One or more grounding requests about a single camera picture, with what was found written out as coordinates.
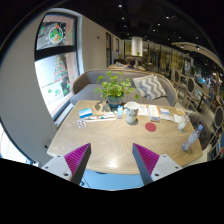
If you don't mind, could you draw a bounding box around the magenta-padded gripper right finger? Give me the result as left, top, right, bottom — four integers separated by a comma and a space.
132, 143, 183, 186

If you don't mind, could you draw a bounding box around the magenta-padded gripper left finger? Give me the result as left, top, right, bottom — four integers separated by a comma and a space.
41, 143, 92, 186

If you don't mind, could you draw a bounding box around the clear blue-capped water bottle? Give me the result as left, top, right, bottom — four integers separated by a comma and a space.
181, 124, 204, 152

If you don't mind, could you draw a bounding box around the flat round red coaster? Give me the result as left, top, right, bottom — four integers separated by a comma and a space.
144, 122, 158, 133

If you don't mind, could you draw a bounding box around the clear plastic cup with straw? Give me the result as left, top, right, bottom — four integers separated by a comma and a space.
177, 109, 193, 132

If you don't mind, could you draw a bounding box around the silver pill blister pack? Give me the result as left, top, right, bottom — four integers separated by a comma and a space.
76, 119, 87, 130

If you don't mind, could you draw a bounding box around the white paper napkin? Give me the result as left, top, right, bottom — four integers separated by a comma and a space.
173, 113, 185, 124

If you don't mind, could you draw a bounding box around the white orange cardboard box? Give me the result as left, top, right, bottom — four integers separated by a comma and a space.
148, 104, 161, 122

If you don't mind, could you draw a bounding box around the dark grey tufted armchair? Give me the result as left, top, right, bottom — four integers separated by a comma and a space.
188, 113, 213, 151

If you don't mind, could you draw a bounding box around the white printed leaflet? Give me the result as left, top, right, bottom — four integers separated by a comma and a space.
138, 104, 150, 117

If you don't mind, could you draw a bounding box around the blue white flat box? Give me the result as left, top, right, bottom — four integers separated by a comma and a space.
78, 107, 94, 119

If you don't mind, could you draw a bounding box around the white printed paper mug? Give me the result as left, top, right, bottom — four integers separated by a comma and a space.
124, 101, 141, 125

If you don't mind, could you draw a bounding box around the white tube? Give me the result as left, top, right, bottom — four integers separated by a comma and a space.
84, 114, 116, 122

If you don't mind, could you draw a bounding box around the small blue white carton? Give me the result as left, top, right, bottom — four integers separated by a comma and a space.
116, 105, 124, 120

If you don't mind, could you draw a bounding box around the grey white chevron cushion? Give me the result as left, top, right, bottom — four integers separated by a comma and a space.
132, 74, 168, 100

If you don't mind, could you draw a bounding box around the green potted plant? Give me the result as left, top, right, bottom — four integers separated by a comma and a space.
93, 70, 140, 109

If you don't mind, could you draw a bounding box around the grey curved sofa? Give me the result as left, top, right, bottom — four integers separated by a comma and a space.
69, 68, 179, 108

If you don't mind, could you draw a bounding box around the group of dining chairs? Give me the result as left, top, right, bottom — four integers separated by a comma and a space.
169, 66, 224, 161

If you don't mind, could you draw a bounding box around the christmas tree window decoration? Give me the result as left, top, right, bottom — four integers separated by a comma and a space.
53, 54, 69, 84

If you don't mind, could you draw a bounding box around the person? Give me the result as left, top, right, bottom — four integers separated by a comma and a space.
125, 56, 136, 68

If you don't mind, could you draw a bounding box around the white round pillar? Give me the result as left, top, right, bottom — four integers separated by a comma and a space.
130, 36, 144, 57

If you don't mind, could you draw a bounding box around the round wreath window decoration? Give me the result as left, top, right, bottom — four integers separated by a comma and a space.
48, 26, 65, 45

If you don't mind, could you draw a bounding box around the group of ceiling lights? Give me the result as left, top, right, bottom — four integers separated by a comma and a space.
116, 3, 201, 51

